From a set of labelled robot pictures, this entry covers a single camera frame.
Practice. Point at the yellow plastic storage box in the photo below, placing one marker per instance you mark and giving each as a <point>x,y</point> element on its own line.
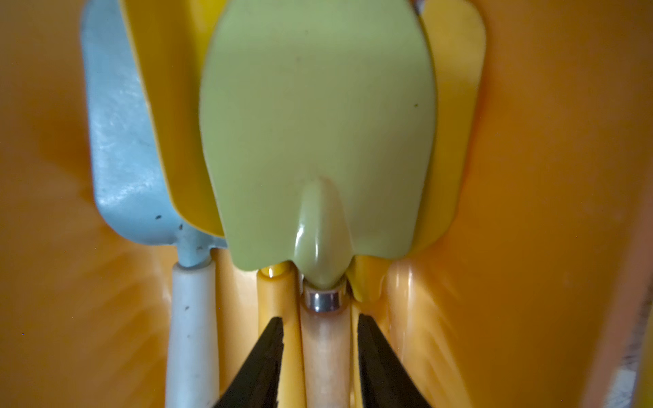
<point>531,295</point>

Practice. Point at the light blue shovel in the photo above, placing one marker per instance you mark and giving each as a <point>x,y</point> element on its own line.
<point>131,196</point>

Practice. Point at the yellow green narrow trowel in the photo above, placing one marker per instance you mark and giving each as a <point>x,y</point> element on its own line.
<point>317,123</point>

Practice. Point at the wide yellow plastic shovel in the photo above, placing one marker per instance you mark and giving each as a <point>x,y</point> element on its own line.
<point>170,40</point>

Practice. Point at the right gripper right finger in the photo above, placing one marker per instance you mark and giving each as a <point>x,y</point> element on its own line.
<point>384,380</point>

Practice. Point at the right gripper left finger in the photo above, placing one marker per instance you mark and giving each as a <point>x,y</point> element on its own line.
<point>256,384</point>

